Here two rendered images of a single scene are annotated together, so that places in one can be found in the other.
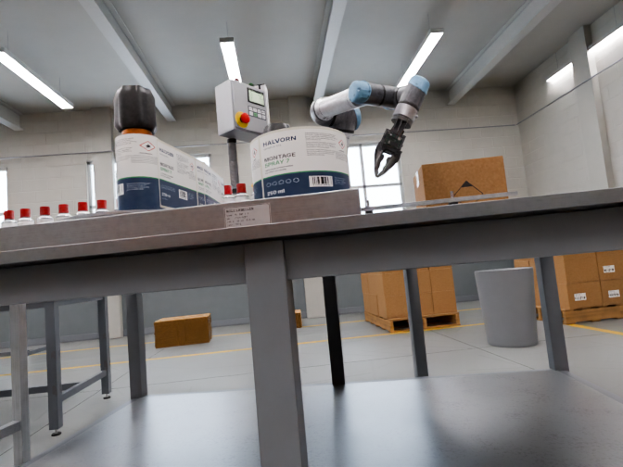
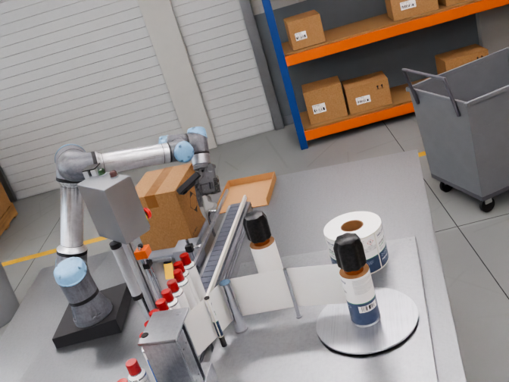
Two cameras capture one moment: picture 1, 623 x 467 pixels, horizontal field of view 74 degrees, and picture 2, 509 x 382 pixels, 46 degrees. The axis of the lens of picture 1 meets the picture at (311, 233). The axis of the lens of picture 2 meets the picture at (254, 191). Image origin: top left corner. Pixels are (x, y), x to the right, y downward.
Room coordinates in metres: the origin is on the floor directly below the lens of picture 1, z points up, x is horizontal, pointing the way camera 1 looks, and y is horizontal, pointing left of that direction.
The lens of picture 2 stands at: (0.79, 1.85, 2.04)
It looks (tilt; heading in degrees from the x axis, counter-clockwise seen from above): 23 degrees down; 281
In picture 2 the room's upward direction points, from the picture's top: 17 degrees counter-clockwise
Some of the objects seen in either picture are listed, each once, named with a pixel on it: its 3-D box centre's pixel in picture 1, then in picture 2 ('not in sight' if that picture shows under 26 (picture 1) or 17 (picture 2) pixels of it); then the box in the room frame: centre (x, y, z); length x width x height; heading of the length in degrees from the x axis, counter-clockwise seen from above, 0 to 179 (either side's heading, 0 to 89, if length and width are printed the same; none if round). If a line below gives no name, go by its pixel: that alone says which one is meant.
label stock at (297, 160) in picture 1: (301, 177); (356, 243); (0.85, 0.01, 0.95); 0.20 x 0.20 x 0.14
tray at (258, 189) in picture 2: not in sight; (247, 192); (1.35, -0.87, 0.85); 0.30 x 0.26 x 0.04; 84
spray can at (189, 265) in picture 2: not in sight; (192, 278); (1.44, 0.07, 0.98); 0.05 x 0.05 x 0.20
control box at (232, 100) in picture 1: (242, 112); (114, 206); (1.54, 0.22, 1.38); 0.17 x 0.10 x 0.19; 139
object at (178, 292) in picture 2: (243, 212); (181, 306); (1.45, 0.23, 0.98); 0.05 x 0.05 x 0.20
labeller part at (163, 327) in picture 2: not in sight; (163, 325); (1.39, 0.55, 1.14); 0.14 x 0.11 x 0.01; 84
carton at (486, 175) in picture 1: (458, 200); (169, 206); (1.66, -0.60, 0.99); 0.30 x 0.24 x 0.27; 84
